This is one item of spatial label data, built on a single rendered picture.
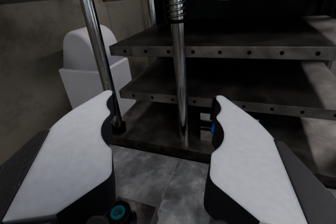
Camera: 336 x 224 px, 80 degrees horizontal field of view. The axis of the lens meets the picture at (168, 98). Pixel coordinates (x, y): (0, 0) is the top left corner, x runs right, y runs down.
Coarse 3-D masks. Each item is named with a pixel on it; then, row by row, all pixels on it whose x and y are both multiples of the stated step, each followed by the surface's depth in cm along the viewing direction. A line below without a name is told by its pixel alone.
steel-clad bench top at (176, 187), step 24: (120, 168) 94; (144, 168) 93; (168, 168) 92; (192, 168) 90; (120, 192) 83; (144, 192) 82; (168, 192) 81; (192, 192) 80; (168, 216) 72; (192, 216) 72
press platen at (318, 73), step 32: (160, 64) 147; (192, 64) 141; (224, 64) 135; (256, 64) 130; (288, 64) 125; (320, 64) 121; (128, 96) 113; (160, 96) 106; (192, 96) 100; (224, 96) 97; (256, 96) 94; (288, 96) 92; (320, 96) 89
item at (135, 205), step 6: (120, 198) 73; (126, 198) 72; (132, 204) 70; (138, 204) 70; (144, 204) 70; (132, 210) 68; (138, 210) 68; (144, 210) 68; (150, 210) 68; (156, 210) 69; (132, 216) 68; (138, 216) 66; (144, 216) 66; (150, 216) 66; (156, 216) 70; (132, 222) 66; (138, 222) 64; (144, 222) 64; (150, 222) 65; (156, 222) 70
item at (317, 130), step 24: (144, 120) 130; (168, 120) 128; (192, 120) 126; (264, 120) 119; (288, 120) 117; (312, 120) 115; (120, 144) 120; (144, 144) 113; (168, 144) 108; (192, 144) 106; (288, 144) 100; (312, 144) 99; (312, 168) 87
